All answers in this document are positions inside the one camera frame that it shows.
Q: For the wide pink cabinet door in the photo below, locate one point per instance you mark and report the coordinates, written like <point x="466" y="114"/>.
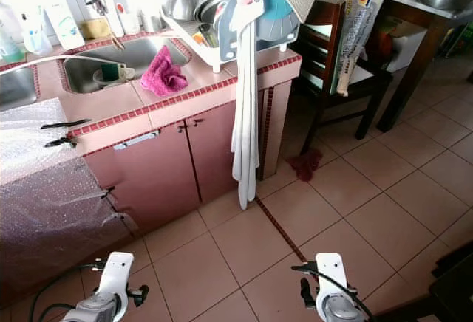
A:
<point x="140" y="182"/>

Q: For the red mop head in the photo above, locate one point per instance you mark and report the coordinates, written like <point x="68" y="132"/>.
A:
<point x="305" y="165"/>

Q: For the clear bubble wrap sheet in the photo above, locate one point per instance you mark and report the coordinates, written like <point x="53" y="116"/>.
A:
<point x="44" y="189"/>

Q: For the narrow pink cabinet door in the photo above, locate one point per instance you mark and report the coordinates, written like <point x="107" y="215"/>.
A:
<point x="211" y="152"/>

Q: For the long black clip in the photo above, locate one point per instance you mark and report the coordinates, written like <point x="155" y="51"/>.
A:
<point x="66" y="124"/>

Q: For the long white towel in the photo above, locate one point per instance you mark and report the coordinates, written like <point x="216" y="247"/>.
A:
<point x="245" y="115"/>

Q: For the small white bowl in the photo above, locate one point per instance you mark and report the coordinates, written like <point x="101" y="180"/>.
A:
<point x="102" y="80"/>

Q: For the pink cloth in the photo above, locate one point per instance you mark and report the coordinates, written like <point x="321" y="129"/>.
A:
<point x="162" y="77"/>

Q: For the green sponge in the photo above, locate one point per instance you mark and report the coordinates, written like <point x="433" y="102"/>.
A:
<point x="118" y="72"/>

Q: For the dark wooden chair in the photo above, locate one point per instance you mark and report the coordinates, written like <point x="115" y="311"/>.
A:
<point x="329" y="49"/>

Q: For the white dish rack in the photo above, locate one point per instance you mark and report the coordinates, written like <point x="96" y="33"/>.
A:
<point x="203" y="52"/>

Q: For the yellow sponge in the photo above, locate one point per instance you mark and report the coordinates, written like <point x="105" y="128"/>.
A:
<point x="96" y="29"/>

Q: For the clear plastic measuring cup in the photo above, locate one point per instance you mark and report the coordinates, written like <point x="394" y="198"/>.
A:
<point x="35" y="40"/>

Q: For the dark wooden table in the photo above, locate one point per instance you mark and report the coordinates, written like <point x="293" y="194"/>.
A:
<point x="421" y="41"/>

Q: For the white plastic bottle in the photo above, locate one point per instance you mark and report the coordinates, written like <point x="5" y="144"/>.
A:
<point x="65" y="26"/>

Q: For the plastic bag with yellow label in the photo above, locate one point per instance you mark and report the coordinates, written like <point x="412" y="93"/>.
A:
<point x="358" y="19"/>

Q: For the clear bottle with blue cap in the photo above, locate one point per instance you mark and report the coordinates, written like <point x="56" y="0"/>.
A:
<point x="11" y="41"/>

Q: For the white bottle with green cap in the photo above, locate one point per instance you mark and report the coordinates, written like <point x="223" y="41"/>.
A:
<point x="111" y="4"/>

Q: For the small steel bowl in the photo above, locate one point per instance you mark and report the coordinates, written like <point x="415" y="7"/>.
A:
<point x="181" y="4"/>

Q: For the large steel bowl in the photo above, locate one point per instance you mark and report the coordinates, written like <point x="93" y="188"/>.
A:
<point x="214" y="1"/>

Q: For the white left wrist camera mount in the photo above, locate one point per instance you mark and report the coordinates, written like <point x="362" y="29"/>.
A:
<point x="116" y="274"/>

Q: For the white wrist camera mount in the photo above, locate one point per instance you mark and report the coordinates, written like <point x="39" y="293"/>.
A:
<point x="331" y="274"/>
<point x="116" y="274"/>

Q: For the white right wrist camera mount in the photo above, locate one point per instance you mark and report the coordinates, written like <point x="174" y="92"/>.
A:
<point x="331" y="274"/>

